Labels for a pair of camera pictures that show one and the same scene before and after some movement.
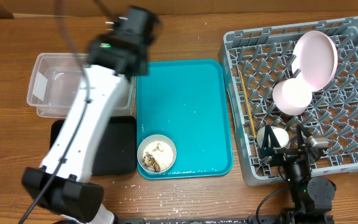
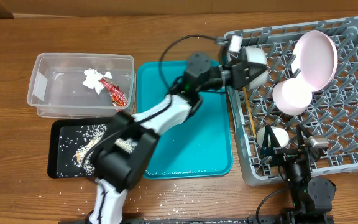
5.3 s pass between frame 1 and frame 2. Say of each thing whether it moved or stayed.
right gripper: stayed
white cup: stayed
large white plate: stayed
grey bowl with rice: moved
